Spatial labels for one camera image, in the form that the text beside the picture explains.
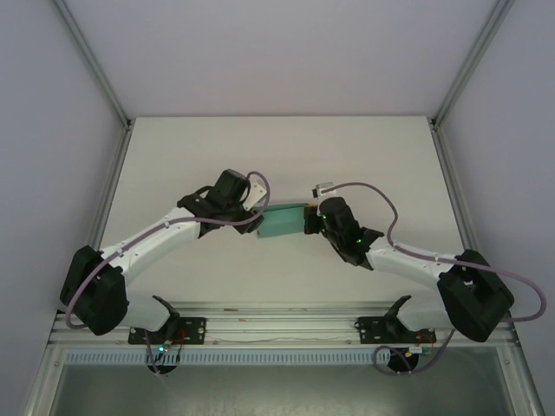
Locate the teal green cloth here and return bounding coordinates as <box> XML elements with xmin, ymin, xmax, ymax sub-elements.
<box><xmin>256</xmin><ymin>202</ymin><xmax>307</xmax><ymax>241</ymax></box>

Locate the grey sheet metal panel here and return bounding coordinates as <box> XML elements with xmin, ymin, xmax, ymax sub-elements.
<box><xmin>45</xmin><ymin>362</ymin><xmax>515</xmax><ymax>416</ymax></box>

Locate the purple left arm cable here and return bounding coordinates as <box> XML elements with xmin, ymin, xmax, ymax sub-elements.
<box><xmin>64</xmin><ymin>170</ymin><xmax>272</xmax><ymax>378</ymax></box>

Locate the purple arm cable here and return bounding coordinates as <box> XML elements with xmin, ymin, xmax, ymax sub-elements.
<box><xmin>64</xmin><ymin>170</ymin><xmax>272</xmax><ymax>378</ymax></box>
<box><xmin>332</xmin><ymin>180</ymin><xmax>548</xmax><ymax>376</ymax></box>

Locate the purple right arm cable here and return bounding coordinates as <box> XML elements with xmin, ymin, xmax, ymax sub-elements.
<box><xmin>332</xmin><ymin>180</ymin><xmax>548</xmax><ymax>376</ymax></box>

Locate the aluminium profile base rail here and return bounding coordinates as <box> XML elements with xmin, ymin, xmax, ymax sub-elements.
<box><xmin>46</xmin><ymin>301</ymin><xmax>519</xmax><ymax>348</ymax></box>

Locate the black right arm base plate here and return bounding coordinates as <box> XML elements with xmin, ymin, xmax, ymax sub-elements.
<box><xmin>354</xmin><ymin>315</ymin><xmax>435</xmax><ymax>346</ymax></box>

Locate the aluminium table side rail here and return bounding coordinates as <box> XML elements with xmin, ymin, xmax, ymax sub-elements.
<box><xmin>428</xmin><ymin>120</ymin><xmax>496</xmax><ymax>312</ymax></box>
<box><xmin>69</xmin><ymin>123</ymin><xmax>134</xmax><ymax>314</ymax></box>

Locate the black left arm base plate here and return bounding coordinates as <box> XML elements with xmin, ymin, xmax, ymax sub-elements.
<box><xmin>127</xmin><ymin>315</ymin><xmax>207</xmax><ymax>346</ymax></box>

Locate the grey slotted cable duct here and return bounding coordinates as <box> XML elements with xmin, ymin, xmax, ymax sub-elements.
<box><xmin>63</xmin><ymin>350</ymin><xmax>434</xmax><ymax>366</ymax></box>

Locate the aluminium frame post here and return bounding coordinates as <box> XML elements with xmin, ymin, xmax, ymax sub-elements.
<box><xmin>429</xmin><ymin>0</ymin><xmax>516</xmax><ymax>127</ymax></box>
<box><xmin>52</xmin><ymin>0</ymin><xmax>134</xmax><ymax>131</ymax></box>

